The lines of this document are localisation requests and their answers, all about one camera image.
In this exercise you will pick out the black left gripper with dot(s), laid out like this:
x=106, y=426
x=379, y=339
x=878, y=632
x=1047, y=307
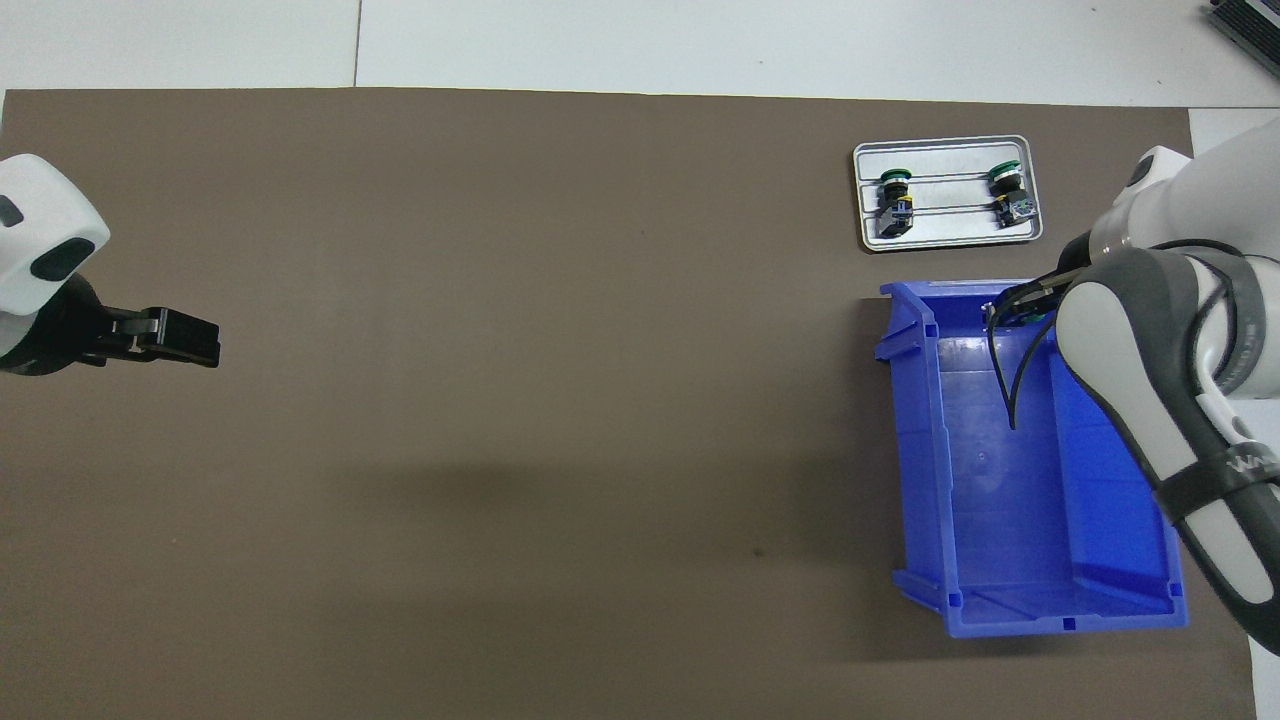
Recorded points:
x=60, y=335

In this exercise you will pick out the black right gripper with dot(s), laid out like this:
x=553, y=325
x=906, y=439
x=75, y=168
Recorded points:
x=1075, y=255

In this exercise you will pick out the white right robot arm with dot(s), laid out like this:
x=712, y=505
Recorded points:
x=1180, y=330

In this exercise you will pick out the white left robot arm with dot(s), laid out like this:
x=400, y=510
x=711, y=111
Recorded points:
x=45, y=235

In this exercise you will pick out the grey metal tray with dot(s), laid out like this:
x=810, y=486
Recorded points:
x=960, y=152

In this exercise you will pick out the blue plastic storage bin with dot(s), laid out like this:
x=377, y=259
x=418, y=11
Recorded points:
x=1000, y=500

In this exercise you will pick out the brown table mat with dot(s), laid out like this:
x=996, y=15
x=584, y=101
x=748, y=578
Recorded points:
x=500, y=300

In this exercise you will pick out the grey ridged metal device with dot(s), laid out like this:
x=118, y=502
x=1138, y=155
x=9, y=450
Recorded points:
x=1255, y=20

